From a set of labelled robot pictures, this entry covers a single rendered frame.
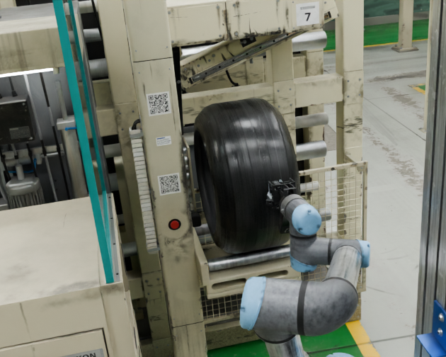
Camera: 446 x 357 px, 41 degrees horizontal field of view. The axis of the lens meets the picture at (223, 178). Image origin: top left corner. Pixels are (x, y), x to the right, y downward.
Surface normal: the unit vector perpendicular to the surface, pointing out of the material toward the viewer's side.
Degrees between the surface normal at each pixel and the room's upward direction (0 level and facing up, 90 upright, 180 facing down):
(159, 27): 90
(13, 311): 90
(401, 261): 0
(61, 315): 90
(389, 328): 0
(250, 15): 90
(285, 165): 65
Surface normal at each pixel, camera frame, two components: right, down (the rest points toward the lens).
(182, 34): 0.22, 0.37
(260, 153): 0.12, -0.26
